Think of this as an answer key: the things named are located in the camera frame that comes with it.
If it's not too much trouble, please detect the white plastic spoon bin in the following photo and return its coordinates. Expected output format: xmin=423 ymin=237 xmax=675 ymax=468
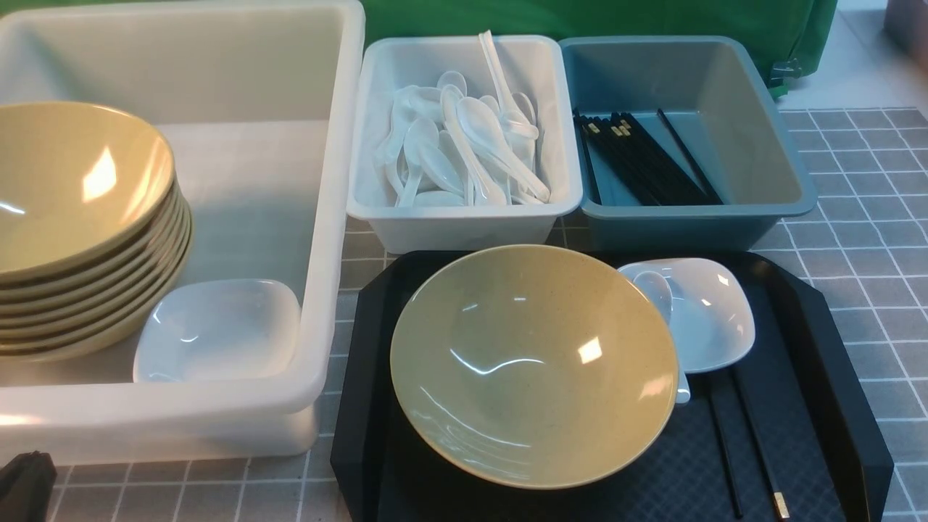
xmin=346 ymin=34 xmax=584 ymax=254

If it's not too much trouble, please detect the white square side dish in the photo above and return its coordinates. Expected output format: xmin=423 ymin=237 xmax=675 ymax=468
xmin=619 ymin=257 xmax=755 ymax=374

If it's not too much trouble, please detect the blue-grey plastic chopstick bin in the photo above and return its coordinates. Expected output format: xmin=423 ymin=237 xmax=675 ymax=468
xmin=559 ymin=36 xmax=818 ymax=255

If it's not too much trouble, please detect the grey checked table mat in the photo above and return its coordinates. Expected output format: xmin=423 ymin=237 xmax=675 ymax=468
xmin=49 ymin=108 xmax=926 ymax=521

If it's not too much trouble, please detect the tan noodle bowl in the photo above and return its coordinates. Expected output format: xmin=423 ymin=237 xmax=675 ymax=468
xmin=390 ymin=244 xmax=679 ymax=490

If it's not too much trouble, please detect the stack of tan bowls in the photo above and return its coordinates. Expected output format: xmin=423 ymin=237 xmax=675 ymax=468
xmin=0 ymin=181 xmax=194 ymax=363

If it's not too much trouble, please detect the white square dish in tub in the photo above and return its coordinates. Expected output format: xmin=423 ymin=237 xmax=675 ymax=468
xmin=133 ymin=278 xmax=302 ymax=384

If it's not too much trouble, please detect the pile of white spoons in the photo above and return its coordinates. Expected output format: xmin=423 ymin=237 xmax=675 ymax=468
xmin=369 ymin=70 xmax=553 ymax=207

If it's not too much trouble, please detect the large white plastic tub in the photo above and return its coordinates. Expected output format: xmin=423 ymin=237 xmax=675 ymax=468
xmin=2 ymin=1 xmax=365 ymax=466

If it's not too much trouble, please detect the white ceramic soup spoon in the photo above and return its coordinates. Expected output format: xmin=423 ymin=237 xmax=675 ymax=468
xmin=632 ymin=271 xmax=692 ymax=406

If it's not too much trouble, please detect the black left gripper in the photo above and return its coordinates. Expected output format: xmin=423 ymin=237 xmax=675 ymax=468
xmin=1 ymin=452 xmax=57 ymax=521

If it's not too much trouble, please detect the black chopstick gold tip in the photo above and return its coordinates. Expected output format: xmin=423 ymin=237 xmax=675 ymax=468
xmin=730 ymin=366 xmax=792 ymax=521

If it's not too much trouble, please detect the lone black chopstick in bin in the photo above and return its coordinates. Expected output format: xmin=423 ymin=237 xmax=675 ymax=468
xmin=657 ymin=108 xmax=724 ymax=205

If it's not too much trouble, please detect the black chopstick plain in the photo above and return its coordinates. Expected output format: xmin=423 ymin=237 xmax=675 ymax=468
xmin=705 ymin=371 xmax=745 ymax=521

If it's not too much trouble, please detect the upright white spoon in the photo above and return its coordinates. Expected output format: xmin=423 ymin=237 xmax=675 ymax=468
xmin=478 ymin=30 xmax=539 ymax=140

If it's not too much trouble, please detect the top tan stacked bowl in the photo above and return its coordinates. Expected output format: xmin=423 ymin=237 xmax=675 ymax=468
xmin=1 ymin=100 xmax=175 ymax=284

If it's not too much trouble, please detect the black plastic serving tray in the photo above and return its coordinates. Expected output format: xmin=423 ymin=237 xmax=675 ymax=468
xmin=329 ymin=251 xmax=894 ymax=521

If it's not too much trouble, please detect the bundle of black chopsticks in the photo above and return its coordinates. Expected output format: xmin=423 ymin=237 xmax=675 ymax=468
xmin=571 ymin=108 xmax=716 ymax=206

